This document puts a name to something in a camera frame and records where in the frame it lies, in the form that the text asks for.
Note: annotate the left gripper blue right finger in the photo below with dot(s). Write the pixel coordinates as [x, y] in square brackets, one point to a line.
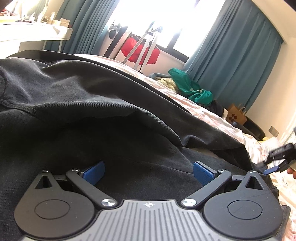
[212, 182]

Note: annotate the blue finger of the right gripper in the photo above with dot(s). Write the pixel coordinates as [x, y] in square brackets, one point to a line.
[271, 170]

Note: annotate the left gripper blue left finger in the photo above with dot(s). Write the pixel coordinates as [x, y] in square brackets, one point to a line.
[85, 181]

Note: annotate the black hooded jacket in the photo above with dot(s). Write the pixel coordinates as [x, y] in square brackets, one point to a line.
[60, 112]

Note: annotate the yellow clothes pile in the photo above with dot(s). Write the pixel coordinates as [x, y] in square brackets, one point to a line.
[169, 83]

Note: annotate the person's right hand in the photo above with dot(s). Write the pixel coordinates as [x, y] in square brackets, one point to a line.
[292, 172]

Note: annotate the pink floral bed sheet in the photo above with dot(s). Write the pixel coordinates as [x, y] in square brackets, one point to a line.
[258, 150]

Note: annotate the black armchair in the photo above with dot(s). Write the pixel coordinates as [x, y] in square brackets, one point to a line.
[250, 128]

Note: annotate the brown paper bag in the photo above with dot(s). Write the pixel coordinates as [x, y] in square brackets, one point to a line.
[236, 114]

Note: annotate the green garment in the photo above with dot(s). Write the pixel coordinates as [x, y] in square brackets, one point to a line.
[189, 88]

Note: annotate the right teal curtain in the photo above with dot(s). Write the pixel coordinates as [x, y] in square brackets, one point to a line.
[237, 56]

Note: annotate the teal curtain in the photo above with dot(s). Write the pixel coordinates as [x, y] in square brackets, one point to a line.
[237, 56]
[89, 21]

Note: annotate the red cloth on rack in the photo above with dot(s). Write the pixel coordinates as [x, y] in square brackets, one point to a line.
[130, 43]

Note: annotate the white folded ironing board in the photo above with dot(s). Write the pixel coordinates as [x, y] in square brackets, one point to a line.
[115, 35]

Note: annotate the dark framed window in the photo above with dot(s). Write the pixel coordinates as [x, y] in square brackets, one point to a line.
[184, 24]

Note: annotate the white dressing table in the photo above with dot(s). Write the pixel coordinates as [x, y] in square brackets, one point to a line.
[12, 34]

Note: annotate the left teal curtain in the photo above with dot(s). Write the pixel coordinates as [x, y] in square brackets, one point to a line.
[89, 21]

